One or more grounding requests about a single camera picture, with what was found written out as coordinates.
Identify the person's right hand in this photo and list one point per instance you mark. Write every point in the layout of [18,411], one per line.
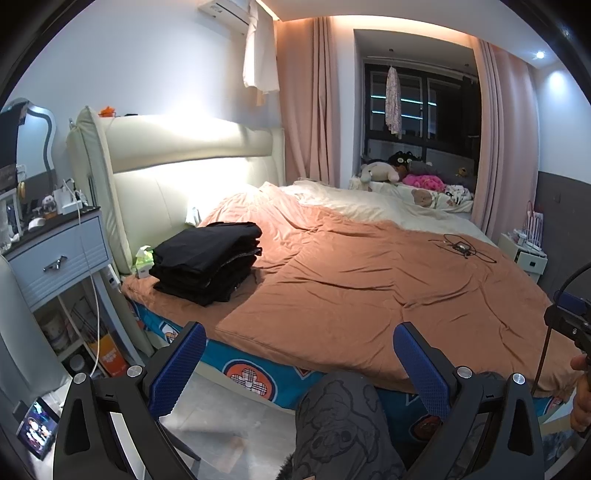
[584,406]

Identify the cream padded headboard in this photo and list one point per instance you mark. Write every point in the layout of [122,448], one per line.
[184,152]

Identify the orange cardboard box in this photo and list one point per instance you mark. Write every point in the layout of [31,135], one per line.
[111,355]

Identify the small panda figurine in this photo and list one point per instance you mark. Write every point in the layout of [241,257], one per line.
[49,205]

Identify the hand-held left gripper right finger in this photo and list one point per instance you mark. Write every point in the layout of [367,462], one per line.
[422,369]

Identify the white bedside cabinet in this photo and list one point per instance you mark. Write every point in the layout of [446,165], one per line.
[526,265]

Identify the white black spotted plush toy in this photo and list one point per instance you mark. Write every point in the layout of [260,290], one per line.
[459,194]

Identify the white plastic jar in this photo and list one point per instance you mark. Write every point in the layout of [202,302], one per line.
[54,332]

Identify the pile of folded black clothes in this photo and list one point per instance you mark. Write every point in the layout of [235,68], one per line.
[207,288]

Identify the person's leg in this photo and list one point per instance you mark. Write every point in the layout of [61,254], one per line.
[341,429]

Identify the white power adapter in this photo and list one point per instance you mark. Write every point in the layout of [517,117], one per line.
[64,198]

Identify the pink plush toy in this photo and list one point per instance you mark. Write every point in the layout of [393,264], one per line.
[422,181]

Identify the tablet with lit screen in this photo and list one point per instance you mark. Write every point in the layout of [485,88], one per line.
[39,427]

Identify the green tissue pack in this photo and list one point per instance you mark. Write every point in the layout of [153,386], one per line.
[142,263]

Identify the white air conditioner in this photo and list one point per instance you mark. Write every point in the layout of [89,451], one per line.
[226,10]

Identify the white hanging garment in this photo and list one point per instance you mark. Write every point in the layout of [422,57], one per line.
[261,55]

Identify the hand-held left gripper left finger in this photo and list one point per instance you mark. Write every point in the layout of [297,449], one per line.
[178,369]

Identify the cream printed quilt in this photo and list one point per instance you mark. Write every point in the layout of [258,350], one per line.
[378,207]

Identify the ceiling spotlight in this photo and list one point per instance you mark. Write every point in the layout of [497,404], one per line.
[539,54]

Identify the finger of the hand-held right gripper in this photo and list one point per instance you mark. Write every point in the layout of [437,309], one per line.
[575,314]

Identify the beige plush toy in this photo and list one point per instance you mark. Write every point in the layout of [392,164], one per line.
[381,171]

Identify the floral hanging garment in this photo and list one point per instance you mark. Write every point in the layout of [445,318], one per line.
[393,99]

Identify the silver framed mirror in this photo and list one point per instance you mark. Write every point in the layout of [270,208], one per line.
[34,143]

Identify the orange blanket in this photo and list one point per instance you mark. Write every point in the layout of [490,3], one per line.
[369,286]

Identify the dark window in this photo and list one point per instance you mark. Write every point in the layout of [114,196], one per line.
[443,110]

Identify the blue white nightstand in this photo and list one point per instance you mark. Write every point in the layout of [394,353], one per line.
[60,258]

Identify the pink curtain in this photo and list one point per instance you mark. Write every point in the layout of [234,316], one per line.
[505,138]
[314,106]

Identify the small orange toy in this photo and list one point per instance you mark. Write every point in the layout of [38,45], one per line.
[107,111]

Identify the blue printed bed sheet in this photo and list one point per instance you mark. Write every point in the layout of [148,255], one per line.
[258,364]

